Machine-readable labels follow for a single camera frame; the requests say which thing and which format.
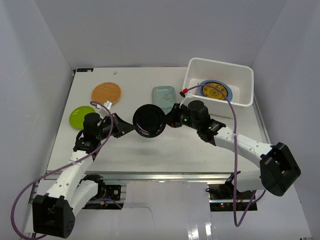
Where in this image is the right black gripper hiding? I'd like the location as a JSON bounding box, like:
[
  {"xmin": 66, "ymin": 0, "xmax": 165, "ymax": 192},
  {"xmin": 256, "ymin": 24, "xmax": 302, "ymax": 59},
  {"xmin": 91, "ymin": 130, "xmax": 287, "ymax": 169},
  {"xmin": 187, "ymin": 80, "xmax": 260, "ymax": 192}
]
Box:
[{"xmin": 162, "ymin": 103, "xmax": 201, "ymax": 131}]

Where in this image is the black round plate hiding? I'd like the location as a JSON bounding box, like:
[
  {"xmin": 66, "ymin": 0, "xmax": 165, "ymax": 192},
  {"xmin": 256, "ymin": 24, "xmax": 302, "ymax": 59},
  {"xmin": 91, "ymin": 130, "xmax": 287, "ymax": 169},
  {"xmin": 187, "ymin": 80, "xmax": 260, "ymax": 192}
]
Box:
[{"xmin": 132, "ymin": 104, "xmax": 166, "ymax": 138}]

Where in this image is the blue round plate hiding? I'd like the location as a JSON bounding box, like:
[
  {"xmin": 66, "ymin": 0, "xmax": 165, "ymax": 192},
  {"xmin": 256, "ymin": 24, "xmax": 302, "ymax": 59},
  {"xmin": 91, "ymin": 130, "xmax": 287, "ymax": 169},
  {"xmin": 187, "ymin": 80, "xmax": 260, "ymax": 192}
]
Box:
[{"xmin": 197, "ymin": 79, "xmax": 233, "ymax": 102}]

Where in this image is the yellow patterned black-rimmed plate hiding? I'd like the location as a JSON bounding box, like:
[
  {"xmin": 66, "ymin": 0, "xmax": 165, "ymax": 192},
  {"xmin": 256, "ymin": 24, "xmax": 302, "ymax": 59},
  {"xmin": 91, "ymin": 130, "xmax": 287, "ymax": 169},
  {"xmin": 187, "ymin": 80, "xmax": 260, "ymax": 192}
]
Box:
[{"xmin": 199, "ymin": 81, "xmax": 229, "ymax": 100}]

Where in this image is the green round plate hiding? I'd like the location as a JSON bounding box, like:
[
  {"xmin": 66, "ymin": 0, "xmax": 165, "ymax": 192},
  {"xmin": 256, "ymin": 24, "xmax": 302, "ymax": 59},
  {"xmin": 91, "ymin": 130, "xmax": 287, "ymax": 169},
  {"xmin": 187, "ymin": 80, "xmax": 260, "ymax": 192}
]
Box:
[{"xmin": 69, "ymin": 106, "xmax": 96, "ymax": 130}]

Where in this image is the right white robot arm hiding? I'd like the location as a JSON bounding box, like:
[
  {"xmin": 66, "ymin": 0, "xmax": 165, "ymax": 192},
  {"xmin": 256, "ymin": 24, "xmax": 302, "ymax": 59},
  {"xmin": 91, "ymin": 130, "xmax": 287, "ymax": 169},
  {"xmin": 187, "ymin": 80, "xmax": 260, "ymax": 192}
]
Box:
[{"xmin": 164, "ymin": 100, "xmax": 301, "ymax": 200}]

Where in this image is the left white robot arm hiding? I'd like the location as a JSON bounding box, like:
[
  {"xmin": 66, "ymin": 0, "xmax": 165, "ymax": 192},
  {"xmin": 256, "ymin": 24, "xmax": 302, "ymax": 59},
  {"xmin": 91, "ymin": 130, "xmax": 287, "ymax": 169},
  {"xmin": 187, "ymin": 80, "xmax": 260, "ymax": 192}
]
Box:
[{"xmin": 32, "ymin": 113, "xmax": 135, "ymax": 239}]

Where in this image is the white plastic bin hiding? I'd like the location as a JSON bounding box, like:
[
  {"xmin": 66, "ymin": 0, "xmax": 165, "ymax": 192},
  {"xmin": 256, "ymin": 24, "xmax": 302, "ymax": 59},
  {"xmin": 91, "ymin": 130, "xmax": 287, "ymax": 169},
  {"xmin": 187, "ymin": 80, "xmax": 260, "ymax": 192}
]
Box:
[{"xmin": 182, "ymin": 57, "xmax": 254, "ymax": 118}]

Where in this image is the teal rectangular ceramic plate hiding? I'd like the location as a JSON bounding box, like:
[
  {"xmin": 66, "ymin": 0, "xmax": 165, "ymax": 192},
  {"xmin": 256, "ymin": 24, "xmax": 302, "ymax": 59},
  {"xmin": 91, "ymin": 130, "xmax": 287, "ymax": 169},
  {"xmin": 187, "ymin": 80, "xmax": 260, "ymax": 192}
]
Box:
[{"xmin": 152, "ymin": 86, "xmax": 177, "ymax": 115}]

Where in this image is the orange woven round plate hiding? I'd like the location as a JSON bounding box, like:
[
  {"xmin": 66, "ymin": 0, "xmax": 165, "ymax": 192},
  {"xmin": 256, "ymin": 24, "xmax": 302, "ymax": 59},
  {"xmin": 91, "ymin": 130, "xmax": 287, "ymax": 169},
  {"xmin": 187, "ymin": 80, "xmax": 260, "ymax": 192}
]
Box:
[{"xmin": 91, "ymin": 82, "xmax": 122, "ymax": 104}]

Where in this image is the dark label sticker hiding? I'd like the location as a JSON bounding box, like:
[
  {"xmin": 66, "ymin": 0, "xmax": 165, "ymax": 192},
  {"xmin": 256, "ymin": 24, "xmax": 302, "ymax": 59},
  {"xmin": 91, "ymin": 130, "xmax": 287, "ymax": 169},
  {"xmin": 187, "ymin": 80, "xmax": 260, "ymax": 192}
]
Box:
[{"xmin": 76, "ymin": 68, "xmax": 94, "ymax": 73}]

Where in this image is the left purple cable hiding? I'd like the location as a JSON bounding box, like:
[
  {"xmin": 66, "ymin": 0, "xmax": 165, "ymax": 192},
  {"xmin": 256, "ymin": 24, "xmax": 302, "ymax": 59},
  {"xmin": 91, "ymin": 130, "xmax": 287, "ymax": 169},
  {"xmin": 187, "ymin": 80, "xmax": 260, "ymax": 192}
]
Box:
[{"xmin": 10, "ymin": 100, "xmax": 115, "ymax": 240}]

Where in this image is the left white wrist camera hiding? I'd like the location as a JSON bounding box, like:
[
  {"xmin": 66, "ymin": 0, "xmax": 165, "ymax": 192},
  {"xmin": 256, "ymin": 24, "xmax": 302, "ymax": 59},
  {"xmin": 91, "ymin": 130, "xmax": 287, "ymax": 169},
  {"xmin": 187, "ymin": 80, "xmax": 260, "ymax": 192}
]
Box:
[{"xmin": 103, "ymin": 100, "xmax": 112, "ymax": 110}]

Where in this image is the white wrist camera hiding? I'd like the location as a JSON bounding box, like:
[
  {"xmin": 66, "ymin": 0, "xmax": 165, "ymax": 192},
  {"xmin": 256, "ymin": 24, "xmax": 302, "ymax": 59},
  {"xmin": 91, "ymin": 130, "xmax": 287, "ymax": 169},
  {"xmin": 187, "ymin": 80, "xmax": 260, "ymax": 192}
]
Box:
[
  {"xmin": 179, "ymin": 88, "xmax": 193, "ymax": 107},
  {"xmin": 103, "ymin": 100, "xmax": 112, "ymax": 110}
]

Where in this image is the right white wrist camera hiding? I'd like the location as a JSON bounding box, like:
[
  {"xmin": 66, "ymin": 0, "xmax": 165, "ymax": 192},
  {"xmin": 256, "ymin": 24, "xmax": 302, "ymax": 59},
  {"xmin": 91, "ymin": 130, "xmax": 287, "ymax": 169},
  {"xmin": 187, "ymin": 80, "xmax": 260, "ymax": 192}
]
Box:
[{"xmin": 179, "ymin": 88, "xmax": 193, "ymax": 107}]

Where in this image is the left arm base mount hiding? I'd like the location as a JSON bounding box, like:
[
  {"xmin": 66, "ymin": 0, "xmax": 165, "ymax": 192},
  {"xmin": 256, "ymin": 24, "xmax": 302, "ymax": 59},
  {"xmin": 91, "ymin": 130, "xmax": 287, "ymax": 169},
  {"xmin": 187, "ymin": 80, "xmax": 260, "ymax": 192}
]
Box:
[{"xmin": 92, "ymin": 185, "xmax": 124, "ymax": 210}]

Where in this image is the aluminium frame rail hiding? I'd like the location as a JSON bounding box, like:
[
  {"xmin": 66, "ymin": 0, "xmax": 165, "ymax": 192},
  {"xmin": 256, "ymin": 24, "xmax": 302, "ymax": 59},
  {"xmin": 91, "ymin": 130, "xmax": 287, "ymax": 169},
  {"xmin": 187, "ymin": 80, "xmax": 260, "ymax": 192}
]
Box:
[{"xmin": 27, "ymin": 159, "xmax": 286, "ymax": 240}]

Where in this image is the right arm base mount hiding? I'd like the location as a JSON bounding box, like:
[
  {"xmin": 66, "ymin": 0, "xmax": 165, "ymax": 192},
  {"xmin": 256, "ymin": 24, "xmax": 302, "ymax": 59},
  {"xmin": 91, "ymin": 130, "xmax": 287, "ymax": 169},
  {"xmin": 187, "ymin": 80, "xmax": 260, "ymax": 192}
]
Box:
[{"xmin": 205, "ymin": 184, "xmax": 253, "ymax": 212}]

